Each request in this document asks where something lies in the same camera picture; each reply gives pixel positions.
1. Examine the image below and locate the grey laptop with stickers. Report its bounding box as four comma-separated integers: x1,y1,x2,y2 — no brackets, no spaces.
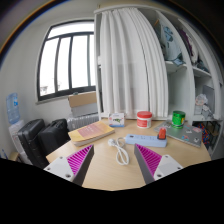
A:
153,120,204,148

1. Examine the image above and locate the white shelf unit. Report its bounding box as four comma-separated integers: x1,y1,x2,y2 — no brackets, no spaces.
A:
93,3,224,161

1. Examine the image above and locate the white radiator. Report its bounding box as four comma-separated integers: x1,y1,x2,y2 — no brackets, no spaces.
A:
66,113,101,132

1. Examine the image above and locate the white jar with red lid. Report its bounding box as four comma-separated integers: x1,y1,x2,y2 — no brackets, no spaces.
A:
136,110,153,129

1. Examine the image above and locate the cardboard box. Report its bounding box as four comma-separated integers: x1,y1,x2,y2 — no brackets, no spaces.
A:
67,91,98,108

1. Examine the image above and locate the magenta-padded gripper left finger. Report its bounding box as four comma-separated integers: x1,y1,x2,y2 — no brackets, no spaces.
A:
43,144,95,187

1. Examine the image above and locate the small white printed box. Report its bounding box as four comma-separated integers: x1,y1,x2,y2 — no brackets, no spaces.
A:
108,112,126,128

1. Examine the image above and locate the green metal can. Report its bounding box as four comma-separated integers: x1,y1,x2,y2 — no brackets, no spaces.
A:
171,110,187,130

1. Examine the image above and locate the yellow and pink book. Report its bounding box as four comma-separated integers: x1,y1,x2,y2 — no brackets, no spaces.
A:
67,120,116,147

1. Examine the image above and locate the black suitcase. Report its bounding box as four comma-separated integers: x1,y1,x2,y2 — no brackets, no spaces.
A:
17,118,49,169
37,118,72,157

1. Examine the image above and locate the blue water bottle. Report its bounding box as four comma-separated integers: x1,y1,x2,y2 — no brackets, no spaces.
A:
5,92,22,125

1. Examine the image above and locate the black-framed window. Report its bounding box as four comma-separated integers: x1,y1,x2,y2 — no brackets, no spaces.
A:
35,19,98,103

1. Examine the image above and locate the white power strip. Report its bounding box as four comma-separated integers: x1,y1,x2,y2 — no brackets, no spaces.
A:
124,133,168,148

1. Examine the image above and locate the white cable with plug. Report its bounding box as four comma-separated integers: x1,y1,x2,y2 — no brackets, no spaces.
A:
107,137,130,167

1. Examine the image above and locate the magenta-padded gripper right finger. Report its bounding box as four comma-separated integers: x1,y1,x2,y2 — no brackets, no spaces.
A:
133,143,184,185

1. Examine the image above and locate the white curtain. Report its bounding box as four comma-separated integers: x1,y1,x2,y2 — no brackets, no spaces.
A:
99,7,169,118

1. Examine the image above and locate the grey box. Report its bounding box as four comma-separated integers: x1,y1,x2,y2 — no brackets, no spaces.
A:
69,102,99,118

